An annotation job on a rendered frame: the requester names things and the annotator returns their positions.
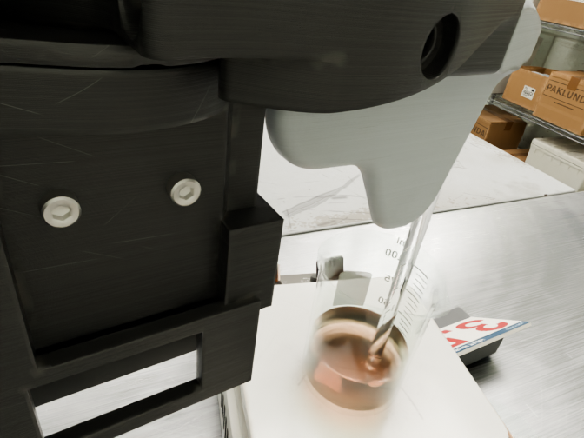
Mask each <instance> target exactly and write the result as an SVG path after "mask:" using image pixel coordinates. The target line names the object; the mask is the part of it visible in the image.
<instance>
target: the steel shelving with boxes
mask: <svg viewBox="0 0 584 438"><path fill-rule="evenodd" d="M531 1H532V3H533V5H534V7H535V8H536V10H537V12H538V14H539V17H540V21H541V23H542V24H546V23H547V24H546V25H547V27H544V26H541V27H542V28H546V29H550V30H555V29H551V28H550V27H549V26H548V24H551V25H555V26H556V27H559V28H560V29H561V27H562V28H567V29H570V30H573V31H574V32H576V30H578V31H581V32H584V0H531ZM557 24H558V25H557ZM562 25H563V26H562ZM565 26H567V27H565ZM548 27H549V28H548ZM556 27H552V28H556ZM568 27H572V28H568ZM556 31H560V32H564V33H568V34H571V35H575V36H579V37H584V36H581V35H584V34H579V33H577V32H576V33H577V34H578V35H577V34H574V33H569V32H566V31H569V30H563V31H562V30H556ZM542 41H543V38H541V37H538V40H537V42H536V45H535V46H534V50H533V53H532V55H531V57H530V59H529V60H528V61H527V62H526V63H524V64H523V65H522V66H521V67H520V68H519V69H518V70H517V71H514V72H512V73H510V74H508V75H507V76H505V77H504V78H502V79H501V80H500V81H499V82H498V83H497V85H496V86H495V87H494V89H493V91H492V93H491V95H492V96H491V97H489V98H488V100H490V101H487V102H488V103H489V104H488V105H485V106H484V108H483V110H482V111H481V113H480V115H479V117H478V119H477V121H476V123H475V125H474V127H473V128H472V130H471V132H470V133H471V134H473V135H475V136H477V137H479V138H480V139H482V140H484V141H486V142H488V143H490V144H492V145H494V146H495V147H497V148H498V149H501V150H503V151H505V152H507V153H509V155H511V156H514V157H516V158H518V159H519V160H521V161H523V162H525V163H527V164H529V165H530V166H532V167H534V168H536V169H538V170H539V171H541V172H543V173H545V174H547V175H549V176H551V177H553V178H554V179H556V180H558V181H560V182H561V183H564V184H566V185H567V186H569V187H571V188H572V189H575V192H581V191H584V139H583V138H582V137H584V70H577V71H558V70H552V69H547V68H542V67H537V66H531V64H532V62H533V60H534V57H535V55H536V52H537V50H538V49H539V47H540V45H541V43H542ZM496 94H503V96H502V98H501V97H500V96H497V95H496ZM496 96H497V97H496ZM498 97H500V98H499V99H503V100H495V98H498ZM494 101H495V102H497V101H508V102H510V103H513V104H516V105H518V106H520V107H513V108H524V109H513V108H511V107H509V106H508V105H513V104H504V103H499V102H497V103H494ZM496 104H500V105H501V106H502V105H504V106H507V107H509V108H510V109H511V110H516V111H518V112H520V113H515V112H512V111H509V110H507V109H505V108H504V107H503V106H502V107H503V108H502V107H500V106H498V105H496ZM505 110H506V111H505ZM523 110H530V112H534V113H529V114H533V115H528V114H525V113H523V112H522V111H523ZM507 111H508V112H511V113H513V114H515V115H517V114H522V115H524V116H525V115H526V116H530V117H532V118H527V117H526V116H525V117H526V118H525V117H523V116H520V115H517V116H520V117H522V118H524V119H526V120H529V119H534V120H535V121H536V122H537V123H536V122H533V121H531V120H529V121H530V122H532V123H536V124H538V125H540V126H541V127H544V128H546V129H549V128H550V129H549V130H552V131H553V132H555V133H557V134H560V135H562V134H561V133H559V132H557V131H555V130H560V131H561V132H562V133H563V134H564V135H562V136H557V137H545V138H535V139H533V141H532V143H531V148H530V149H517V148H518V145H519V143H520V141H521V138H522V136H523V133H524V130H525V128H526V125H527V123H526V122H524V121H523V120H521V119H520V118H519V117H517V116H514V115H512V114H510V113H508V112H507ZM536 117H539V118H536ZM539 119H543V120H539ZM537 120H538V121H540V122H543V121H547V122H543V123H545V124H544V125H548V127H549V128H547V127H545V126H543V125H541V124H540V123H538V121H537ZM551 124H555V125H551ZM549 125H550V126H552V127H554V128H556V129H552V128H551V127H550V126H549ZM555 126H559V127H558V128H557V127H555ZM559 128H563V129H559ZM564 129H566V130H567V131H571V132H573V133H575V134H577V135H574V134H571V133H569V132H567V131H565V130H564ZM563 131H564V132H566V133H568V134H570V135H571V136H567V135H566V134H565V133H564V132H563ZM578 135H579V136H578ZM581 139H582V140H581Z"/></svg>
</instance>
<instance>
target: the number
mask: <svg viewBox="0 0 584 438"><path fill-rule="evenodd" d="M515 323H517V322H515V321H504V320H493V319H482V318H473V319H470V320H468V321H465V322H462V323H459V324H457V325H454V326H452V327H450V328H445V329H444V330H441V332H442V333H443V334H444V336H445V337H446V339H447V340H448V342H449V344H450V345H451V346H452V348H457V347H460V346H461V345H464V344H466V343H468V342H471V341H474V340H476V339H479V338H481V337H483V336H485V335H489V334H491V333H494V332H495V331H498V330H500V329H504V328H505V327H508V326H510V325H513V324H515Z"/></svg>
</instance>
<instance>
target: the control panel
mask: <svg viewBox="0 0 584 438"><path fill-rule="evenodd" d="M314 274H316V273H307V274H295V275H280V281H281V282H282V284H294V283H305V282H311V281H310V277H311V276H312V275H314Z"/></svg>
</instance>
